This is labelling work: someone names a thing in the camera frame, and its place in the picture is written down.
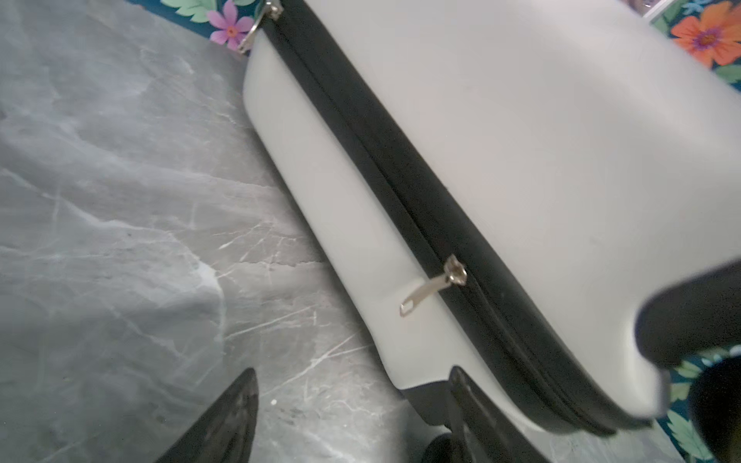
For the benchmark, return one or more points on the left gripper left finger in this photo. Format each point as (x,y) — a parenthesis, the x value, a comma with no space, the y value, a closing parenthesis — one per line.
(226,431)

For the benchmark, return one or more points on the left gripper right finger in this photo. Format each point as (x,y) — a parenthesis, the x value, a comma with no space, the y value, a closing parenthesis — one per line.
(481,432)

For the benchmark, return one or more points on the black suitcase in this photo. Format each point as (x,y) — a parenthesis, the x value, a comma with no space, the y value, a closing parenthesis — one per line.
(545,194)

